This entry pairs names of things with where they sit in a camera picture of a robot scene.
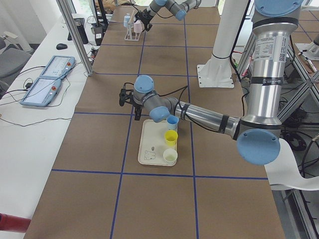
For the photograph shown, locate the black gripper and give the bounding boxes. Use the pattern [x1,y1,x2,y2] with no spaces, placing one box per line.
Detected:
[135,9,153,31]
[133,101,143,120]

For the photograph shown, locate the pink plastic cup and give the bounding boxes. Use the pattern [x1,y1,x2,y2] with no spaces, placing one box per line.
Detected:
[134,20,143,33]

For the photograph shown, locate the light blue plastic cup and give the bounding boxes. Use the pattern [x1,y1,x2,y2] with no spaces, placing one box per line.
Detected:
[123,13,131,28]

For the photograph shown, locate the cream plastic cup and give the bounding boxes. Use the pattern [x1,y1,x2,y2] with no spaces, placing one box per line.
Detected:
[163,148,178,165]

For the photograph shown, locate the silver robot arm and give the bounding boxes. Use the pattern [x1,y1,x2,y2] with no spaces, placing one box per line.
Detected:
[135,0,201,31]
[132,0,302,165]

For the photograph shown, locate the yellow plastic cup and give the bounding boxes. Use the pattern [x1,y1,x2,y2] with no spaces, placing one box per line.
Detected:
[164,130,178,147]

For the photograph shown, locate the cream plastic tray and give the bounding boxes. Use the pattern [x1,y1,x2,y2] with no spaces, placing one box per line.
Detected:
[138,119,177,166]

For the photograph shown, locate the brown paper table cover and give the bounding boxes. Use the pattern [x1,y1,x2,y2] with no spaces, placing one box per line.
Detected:
[25,7,285,239]

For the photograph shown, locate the black computer mouse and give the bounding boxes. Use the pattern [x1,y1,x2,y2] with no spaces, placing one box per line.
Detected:
[56,43,68,50]

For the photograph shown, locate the upper teach pendant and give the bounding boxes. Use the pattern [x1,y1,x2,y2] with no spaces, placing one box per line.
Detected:
[40,55,75,79]

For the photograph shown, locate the teach pendant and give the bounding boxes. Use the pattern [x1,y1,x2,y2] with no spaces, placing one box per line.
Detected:
[20,77,61,107]
[40,55,75,79]

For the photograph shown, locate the lower teach pendant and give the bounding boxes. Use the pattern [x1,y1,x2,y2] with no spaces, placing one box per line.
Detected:
[20,77,61,107]

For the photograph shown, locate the white plastic chair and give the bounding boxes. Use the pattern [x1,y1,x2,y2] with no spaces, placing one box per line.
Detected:
[265,138,319,191]

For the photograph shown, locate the red cylinder object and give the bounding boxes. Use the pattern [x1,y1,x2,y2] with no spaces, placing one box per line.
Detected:
[0,213,31,233]

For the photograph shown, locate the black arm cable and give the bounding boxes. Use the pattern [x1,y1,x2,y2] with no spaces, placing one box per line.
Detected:
[157,86,250,132]

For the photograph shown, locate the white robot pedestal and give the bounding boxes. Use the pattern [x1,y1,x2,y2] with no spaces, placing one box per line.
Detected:
[197,0,250,88]

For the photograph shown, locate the aluminium frame post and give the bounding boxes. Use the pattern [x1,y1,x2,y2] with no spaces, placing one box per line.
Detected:
[56,0,93,76]

